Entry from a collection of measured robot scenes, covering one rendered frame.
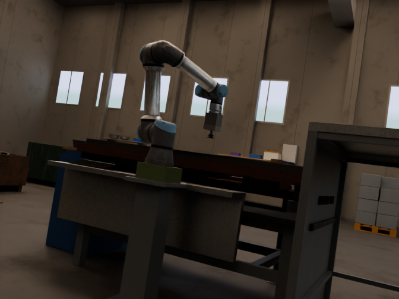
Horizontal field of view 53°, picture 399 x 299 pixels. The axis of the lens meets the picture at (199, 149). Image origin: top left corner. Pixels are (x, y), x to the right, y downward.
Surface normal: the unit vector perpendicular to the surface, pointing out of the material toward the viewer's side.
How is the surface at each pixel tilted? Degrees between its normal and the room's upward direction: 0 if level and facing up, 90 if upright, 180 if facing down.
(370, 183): 90
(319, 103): 90
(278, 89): 90
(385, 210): 90
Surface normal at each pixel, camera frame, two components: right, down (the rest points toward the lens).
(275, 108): -0.40, -0.11
